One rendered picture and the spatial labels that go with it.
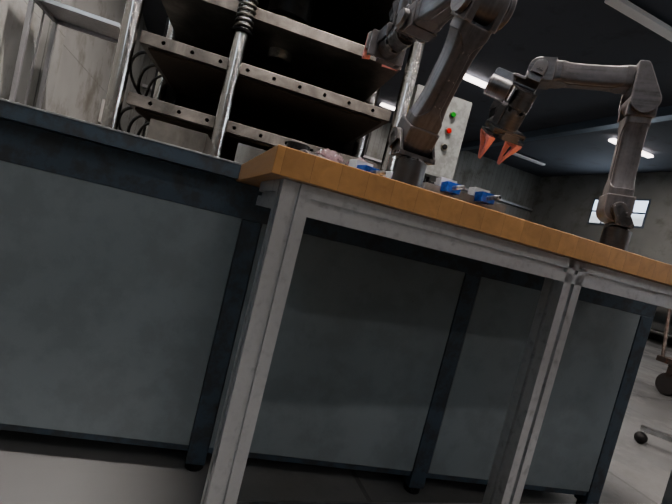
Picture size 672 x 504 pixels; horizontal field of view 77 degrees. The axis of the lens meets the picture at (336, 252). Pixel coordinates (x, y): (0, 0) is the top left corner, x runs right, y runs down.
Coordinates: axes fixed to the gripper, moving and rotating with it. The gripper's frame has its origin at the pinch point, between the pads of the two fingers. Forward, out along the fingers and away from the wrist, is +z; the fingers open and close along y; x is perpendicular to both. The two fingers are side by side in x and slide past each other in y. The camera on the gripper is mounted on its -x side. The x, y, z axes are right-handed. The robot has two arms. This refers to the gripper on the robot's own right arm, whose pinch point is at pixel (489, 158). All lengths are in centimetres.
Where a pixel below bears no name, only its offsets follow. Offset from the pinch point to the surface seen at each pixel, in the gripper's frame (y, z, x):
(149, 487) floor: 70, 82, 59
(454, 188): 11.2, 7.5, 11.1
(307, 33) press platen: 55, -3, -96
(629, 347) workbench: -63, 37, 25
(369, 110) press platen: 20, 17, -82
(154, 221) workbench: 83, 32, 22
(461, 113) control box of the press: -27, 8, -94
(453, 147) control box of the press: -28, 23, -85
